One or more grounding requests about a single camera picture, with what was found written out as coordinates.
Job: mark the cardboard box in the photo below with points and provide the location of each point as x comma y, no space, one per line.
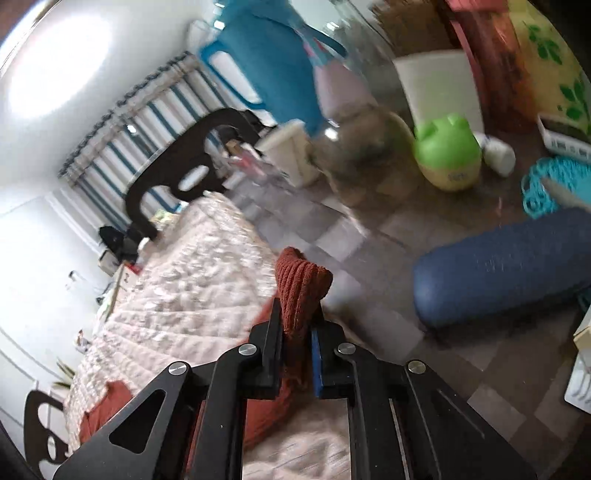
111,265

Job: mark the blue glasses case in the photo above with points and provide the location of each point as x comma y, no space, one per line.
498,267

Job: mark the white box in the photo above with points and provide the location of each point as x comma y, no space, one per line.
438,87

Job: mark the blue plastic jug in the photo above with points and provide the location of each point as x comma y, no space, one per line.
272,60

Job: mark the white paper cup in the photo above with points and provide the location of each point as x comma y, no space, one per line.
288,152

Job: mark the clear glass jar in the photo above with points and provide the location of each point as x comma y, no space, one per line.
369,143

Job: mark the white plastic rack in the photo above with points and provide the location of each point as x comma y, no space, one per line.
579,369

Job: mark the black bag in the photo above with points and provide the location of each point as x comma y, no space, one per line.
115,240

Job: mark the pink white bottle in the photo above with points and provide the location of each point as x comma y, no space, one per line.
339,87

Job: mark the green frog-shaped container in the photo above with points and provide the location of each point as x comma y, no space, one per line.
445,152

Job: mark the teal crochet coaster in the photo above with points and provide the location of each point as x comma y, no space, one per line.
540,189

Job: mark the dark wooden chair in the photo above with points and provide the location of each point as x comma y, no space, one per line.
32,424
184,152

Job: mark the white plastic bottle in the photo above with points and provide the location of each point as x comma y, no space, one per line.
498,154

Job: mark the red patterned container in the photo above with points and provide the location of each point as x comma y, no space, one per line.
494,60

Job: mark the rust knitted sweater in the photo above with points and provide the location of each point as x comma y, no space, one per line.
300,286

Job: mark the blue striped curtain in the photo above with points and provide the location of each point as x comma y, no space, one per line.
138,124

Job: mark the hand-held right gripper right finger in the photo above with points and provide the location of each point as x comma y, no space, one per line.
316,364

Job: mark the pink quilted blanket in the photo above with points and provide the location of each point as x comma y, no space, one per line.
184,286

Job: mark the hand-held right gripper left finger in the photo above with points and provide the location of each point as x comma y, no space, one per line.
273,350

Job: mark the white plastic basket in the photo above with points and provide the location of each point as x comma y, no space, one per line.
561,138

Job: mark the green plant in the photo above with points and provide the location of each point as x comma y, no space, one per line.
64,376

